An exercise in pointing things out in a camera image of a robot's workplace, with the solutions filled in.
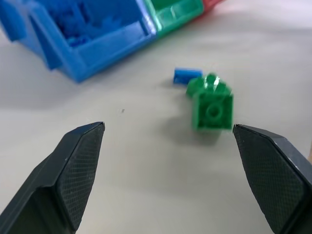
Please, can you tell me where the green building block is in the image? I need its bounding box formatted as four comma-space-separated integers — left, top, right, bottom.
185, 72, 234, 132

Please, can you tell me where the red plastic bin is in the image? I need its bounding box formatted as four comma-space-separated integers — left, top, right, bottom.
201, 0, 230, 13

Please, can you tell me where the green plastic bin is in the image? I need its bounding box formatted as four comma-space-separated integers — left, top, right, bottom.
142, 0, 205, 39

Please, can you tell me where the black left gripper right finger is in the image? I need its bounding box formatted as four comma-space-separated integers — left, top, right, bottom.
233, 123, 312, 234

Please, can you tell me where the blue plastic bin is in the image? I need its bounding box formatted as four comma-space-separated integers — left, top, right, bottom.
0, 0, 157, 83

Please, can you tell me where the blue building block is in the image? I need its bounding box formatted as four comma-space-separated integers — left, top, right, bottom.
173, 67, 204, 85

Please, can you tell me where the blue blocks pile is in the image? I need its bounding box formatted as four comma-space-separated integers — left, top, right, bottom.
50, 0, 127, 47

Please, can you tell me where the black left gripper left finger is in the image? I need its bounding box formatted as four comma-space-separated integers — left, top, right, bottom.
0, 121, 106, 234

